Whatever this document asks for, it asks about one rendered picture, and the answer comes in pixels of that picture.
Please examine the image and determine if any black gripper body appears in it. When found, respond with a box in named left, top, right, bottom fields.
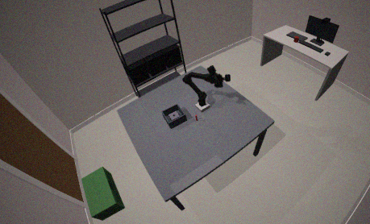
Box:
left=210, top=73, right=231, bottom=84

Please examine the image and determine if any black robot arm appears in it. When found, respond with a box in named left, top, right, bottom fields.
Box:
left=182, top=65, right=223, bottom=106

